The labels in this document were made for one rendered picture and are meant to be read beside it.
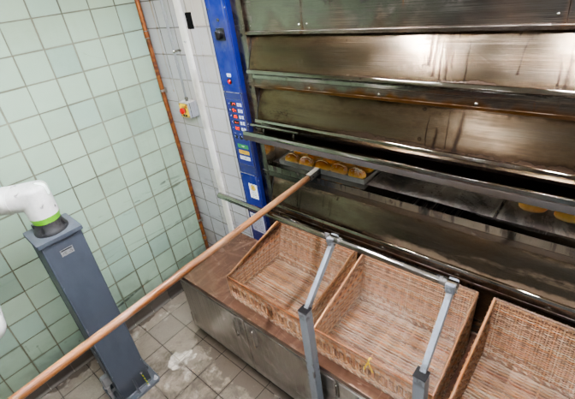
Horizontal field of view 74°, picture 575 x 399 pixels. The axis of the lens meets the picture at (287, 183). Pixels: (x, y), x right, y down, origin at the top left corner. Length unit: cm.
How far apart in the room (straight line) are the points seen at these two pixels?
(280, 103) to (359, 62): 53
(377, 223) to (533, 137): 79
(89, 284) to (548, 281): 206
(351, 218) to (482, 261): 63
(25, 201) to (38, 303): 94
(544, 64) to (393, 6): 53
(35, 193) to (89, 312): 70
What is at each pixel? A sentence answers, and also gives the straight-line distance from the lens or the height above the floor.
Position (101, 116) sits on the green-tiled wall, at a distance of 261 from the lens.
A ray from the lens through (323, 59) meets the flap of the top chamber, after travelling 173.
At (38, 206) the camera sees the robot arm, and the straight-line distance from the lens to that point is 205.
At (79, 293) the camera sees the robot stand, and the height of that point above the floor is 86.
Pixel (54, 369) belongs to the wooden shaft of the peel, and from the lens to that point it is 146.
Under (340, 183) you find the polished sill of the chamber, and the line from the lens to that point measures 193.
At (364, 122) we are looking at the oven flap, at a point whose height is 152.
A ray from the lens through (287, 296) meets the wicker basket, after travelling 218.
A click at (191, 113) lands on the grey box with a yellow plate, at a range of 250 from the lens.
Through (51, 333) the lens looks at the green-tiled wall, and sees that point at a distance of 296.
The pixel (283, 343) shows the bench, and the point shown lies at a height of 57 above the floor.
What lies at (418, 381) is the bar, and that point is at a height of 94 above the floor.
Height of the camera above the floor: 212
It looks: 28 degrees down
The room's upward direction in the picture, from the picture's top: 8 degrees counter-clockwise
